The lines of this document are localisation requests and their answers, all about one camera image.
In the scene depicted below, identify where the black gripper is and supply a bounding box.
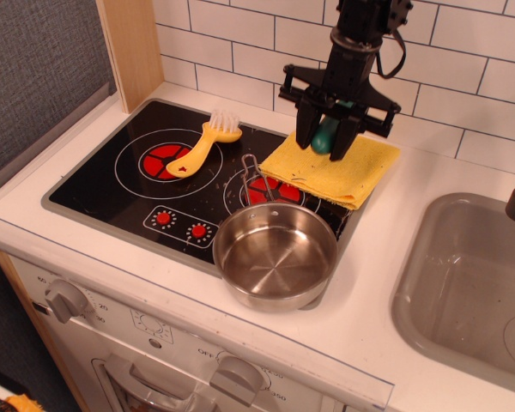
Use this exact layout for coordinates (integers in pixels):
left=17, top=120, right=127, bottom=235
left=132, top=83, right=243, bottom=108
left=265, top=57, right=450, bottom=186
left=278, top=38, right=402, bottom=162

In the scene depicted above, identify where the green toy pickle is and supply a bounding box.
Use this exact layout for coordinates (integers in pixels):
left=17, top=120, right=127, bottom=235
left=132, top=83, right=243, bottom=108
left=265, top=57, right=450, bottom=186
left=311, top=115, right=356, bottom=161

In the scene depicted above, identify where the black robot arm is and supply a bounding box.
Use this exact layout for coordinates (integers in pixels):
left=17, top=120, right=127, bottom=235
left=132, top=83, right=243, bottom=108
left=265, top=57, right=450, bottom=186
left=280, top=1, right=413, bottom=161

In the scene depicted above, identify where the yellow folded towel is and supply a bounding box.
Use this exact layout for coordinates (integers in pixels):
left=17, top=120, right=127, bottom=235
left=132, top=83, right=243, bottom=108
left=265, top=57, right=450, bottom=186
left=260, top=134, right=400, bottom=210

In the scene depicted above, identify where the yellow toy dish brush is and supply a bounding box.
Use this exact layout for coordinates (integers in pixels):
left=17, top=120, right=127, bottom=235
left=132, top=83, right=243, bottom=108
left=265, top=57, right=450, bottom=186
left=166, top=110, right=242, bottom=179

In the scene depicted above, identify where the small steel saucepan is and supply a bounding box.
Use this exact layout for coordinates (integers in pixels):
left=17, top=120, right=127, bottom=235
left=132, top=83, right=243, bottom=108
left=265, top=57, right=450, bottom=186
left=212, top=154, right=339, bottom=314

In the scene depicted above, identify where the red right stove knob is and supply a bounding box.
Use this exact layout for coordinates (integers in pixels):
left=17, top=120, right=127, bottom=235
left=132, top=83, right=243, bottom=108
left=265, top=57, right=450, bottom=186
left=191, top=224, right=208, bottom=239

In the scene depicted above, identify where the red stove knob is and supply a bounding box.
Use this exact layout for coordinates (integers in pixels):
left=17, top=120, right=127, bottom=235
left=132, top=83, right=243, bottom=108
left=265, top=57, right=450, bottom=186
left=191, top=224, right=208, bottom=239
left=155, top=211, right=172, bottom=226

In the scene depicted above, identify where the red left stove knob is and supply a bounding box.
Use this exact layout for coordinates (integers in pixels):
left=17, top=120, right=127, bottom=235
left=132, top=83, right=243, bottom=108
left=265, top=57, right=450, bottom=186
left=155, top=211, right=172, bottom=226

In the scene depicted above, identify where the grey plastic sink basin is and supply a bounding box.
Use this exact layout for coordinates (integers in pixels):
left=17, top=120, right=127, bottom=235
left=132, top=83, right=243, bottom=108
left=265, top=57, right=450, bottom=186
left=392, top=193, right=515, bottom=392

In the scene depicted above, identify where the black toy stovetop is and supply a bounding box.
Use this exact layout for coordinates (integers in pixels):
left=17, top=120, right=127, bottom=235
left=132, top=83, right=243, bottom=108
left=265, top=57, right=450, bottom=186
left=42, top=100, right=361, bottom=279

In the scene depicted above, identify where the grey right oven knob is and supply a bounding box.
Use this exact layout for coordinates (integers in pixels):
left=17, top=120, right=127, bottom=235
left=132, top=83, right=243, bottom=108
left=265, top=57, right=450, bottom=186
left=209, top=356, right=264, bottom=407

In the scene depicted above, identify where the grey oven knob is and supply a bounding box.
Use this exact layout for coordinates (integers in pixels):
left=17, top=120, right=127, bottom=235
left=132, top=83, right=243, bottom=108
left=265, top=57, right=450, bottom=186
left=209, top=356, right=264, bottom=407
left=45, top=279, right=88, bottom=324

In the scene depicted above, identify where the grey left oven knob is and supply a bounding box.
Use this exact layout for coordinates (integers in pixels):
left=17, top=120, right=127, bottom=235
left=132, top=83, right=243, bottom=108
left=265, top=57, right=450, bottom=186
left=45, top=279, right=88, bottom=324

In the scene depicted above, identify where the yellow black object bottom left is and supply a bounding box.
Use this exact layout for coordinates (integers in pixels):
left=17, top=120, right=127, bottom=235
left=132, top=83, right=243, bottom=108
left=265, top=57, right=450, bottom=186
left=0, top=394, right=44, bottom=412

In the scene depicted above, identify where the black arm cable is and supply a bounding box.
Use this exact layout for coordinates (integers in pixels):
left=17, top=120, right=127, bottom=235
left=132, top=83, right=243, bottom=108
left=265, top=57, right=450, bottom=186
left=375, top=28, right=408, bottom=81

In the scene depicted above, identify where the light wooden post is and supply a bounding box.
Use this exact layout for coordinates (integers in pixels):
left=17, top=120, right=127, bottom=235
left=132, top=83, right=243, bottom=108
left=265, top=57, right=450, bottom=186
left=95, top=0, right=164, bottom=113

